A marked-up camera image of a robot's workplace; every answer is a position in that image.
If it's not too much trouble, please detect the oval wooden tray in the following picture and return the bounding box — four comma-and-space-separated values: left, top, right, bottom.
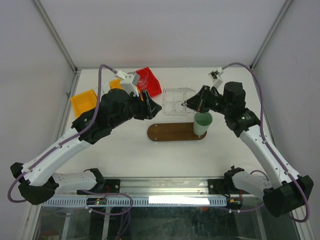
147, 122, 207, 142

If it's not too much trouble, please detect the yellow toothbrush bin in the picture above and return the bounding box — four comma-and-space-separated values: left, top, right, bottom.
109, 78, 123, 89

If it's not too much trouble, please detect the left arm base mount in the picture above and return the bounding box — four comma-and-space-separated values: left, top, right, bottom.
83, 168, 121, 194

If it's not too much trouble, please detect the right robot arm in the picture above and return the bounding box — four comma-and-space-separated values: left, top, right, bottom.
183, 81, 314, 217

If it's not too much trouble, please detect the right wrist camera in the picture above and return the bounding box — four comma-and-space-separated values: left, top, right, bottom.
208, 67, 224, 89

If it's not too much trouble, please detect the empty yellow bin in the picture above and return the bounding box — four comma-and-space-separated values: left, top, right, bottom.
70, 89, 97, 118

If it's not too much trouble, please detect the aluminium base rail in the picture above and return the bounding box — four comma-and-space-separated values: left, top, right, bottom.
55, 174, 272, 199

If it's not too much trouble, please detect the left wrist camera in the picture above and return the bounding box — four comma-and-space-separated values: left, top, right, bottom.
115, 70, 140, 97

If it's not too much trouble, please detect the white slotted cable duct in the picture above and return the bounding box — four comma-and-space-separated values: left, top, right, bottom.
42, 195, 227, 208

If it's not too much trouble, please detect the clear plastic cup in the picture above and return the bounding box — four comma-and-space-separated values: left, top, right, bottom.
137, 69, 149, 90

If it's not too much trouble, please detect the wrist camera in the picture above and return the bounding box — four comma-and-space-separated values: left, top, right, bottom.
208, 67, 224, 89
115, 70, 140, 97

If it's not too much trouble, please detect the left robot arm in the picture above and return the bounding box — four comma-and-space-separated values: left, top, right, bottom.
10, 88, 162, 205

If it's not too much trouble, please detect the left aluminium frame post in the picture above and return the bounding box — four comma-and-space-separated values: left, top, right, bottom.
31, 0, 78, 74

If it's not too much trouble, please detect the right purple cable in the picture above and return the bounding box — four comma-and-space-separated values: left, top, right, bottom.
219, 62, 311, 223

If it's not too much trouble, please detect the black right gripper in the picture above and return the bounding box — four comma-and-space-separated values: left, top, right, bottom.
181, 85, 232, 116

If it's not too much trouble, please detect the right aluminium frame post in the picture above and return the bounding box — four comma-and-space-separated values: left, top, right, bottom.
249, 0, 294, 70

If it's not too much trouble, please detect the aluminium frame post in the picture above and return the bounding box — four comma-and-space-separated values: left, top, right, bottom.
31, 0, 78, 74
249, 0, 294, 70

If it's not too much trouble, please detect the clear compartment organizer box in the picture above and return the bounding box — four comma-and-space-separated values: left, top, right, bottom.
162, 87, 196, 116

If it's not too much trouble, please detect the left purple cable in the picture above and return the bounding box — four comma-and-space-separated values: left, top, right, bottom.
7, 64, 137, 215

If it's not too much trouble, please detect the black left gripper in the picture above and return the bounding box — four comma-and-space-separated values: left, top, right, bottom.
110, 90, 162, 130

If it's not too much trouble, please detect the pale green cup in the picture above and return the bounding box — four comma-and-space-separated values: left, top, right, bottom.
193, 112, 213, 136

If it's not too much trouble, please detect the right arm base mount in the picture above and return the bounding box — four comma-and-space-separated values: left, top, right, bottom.
207, 165, 244, 198

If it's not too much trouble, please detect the purple cable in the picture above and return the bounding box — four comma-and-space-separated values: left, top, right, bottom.
7, 64, 137, 215
219, 62, 311, 223

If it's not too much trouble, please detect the red plastic bin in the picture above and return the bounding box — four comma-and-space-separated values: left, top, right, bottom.
135, 67, 162, 98

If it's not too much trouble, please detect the white toothpaste tube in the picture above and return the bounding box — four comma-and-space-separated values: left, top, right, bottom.
101, 82, 111, 95

